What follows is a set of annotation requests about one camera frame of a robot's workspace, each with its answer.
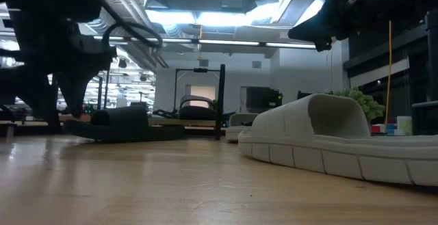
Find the black background rig frame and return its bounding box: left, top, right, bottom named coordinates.
left=173, top=66, right=223, bottom=111

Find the wooden shelf with black frame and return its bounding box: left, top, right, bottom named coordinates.
left=47, top=64, right=227, bottom=141

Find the black cabinet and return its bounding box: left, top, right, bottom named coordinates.
left=245, top=85, right=284, bottom=110

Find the pale green plant white pot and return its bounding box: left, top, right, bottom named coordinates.
left=333, top=87, right=387, bottom=123

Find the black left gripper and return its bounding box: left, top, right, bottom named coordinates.
left=0, top=16, right=117, bottom=118

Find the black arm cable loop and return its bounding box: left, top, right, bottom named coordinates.
left=101, top=21, right=164, bottom=50

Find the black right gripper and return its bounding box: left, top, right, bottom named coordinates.
left=287, top=0, right=428, bottom=52

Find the long ceiling light bar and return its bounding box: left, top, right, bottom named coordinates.
left=92, top=37, right=318, bottom=50

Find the black rubber slide sandal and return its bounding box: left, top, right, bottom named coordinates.
left=64, top=105, right=186, bottom=143
left=177, top=94, right=218, bottom=121

